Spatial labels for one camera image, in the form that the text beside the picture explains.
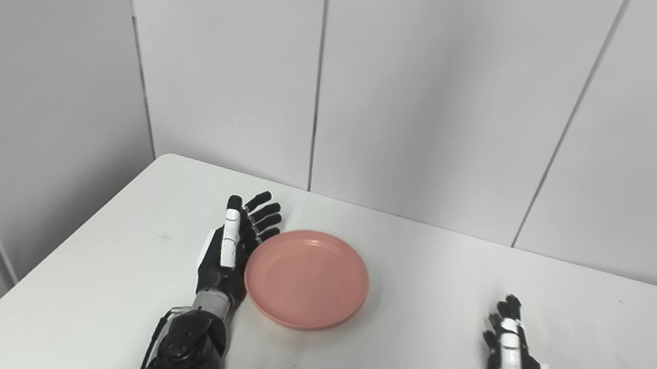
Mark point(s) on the pink plate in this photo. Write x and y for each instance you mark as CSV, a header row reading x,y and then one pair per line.
x,y
307,279

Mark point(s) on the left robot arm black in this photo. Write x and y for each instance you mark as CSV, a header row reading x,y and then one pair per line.
x,y
190,343

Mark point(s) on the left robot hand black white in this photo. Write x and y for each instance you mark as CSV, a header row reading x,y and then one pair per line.
x,y
225,259

